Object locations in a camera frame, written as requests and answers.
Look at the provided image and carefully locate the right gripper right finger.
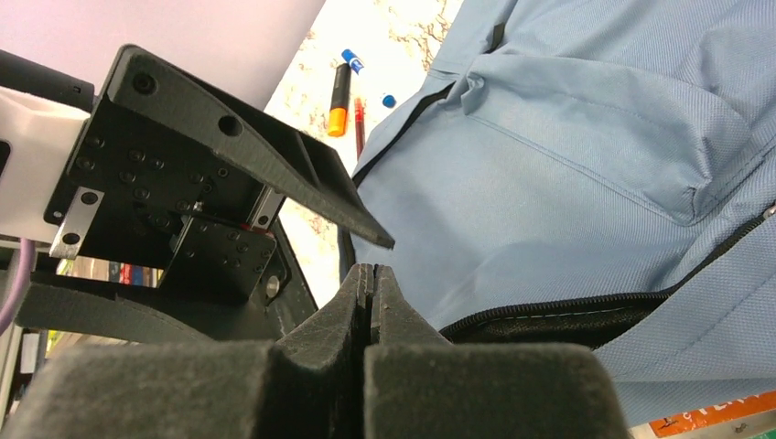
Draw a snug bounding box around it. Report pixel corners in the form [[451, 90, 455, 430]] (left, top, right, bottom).
[[363, 265, 629, 438]]

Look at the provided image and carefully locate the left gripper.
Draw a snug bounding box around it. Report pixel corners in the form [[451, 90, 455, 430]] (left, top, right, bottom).
[[44, 45, 394, 305]]

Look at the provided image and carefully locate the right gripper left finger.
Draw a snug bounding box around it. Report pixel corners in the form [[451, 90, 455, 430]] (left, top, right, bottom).
[[1, 264, 372, 438]]

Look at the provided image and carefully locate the orange treehouse book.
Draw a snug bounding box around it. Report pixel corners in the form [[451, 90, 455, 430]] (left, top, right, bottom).
[[649, 391, 775, 438]]

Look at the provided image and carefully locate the blue student backpack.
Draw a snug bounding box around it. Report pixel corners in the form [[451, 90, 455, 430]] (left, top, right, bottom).
[[339, 1, 775, 425]]

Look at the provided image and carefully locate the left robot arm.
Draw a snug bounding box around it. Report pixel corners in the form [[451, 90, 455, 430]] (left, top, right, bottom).
[[1, 45, 394, 305]]

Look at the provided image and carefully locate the orange black highlighter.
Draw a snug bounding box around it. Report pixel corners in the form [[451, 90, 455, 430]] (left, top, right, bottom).
[[328, 63, 351, 137]]

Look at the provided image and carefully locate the red pen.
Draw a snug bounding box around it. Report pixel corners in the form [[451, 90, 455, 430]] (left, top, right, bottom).
[[354, 97, 365, 158]]

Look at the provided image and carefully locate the blue pen cap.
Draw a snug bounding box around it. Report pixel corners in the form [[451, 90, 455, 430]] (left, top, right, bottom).
[[381, 94, 396, 108]]

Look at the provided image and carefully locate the blue capped pen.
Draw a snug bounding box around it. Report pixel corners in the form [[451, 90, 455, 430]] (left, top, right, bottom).
[[341, 49, 364, 75]]

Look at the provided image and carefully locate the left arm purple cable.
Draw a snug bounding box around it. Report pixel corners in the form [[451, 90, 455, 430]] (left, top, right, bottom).
[[0, 237, 33, 337]]

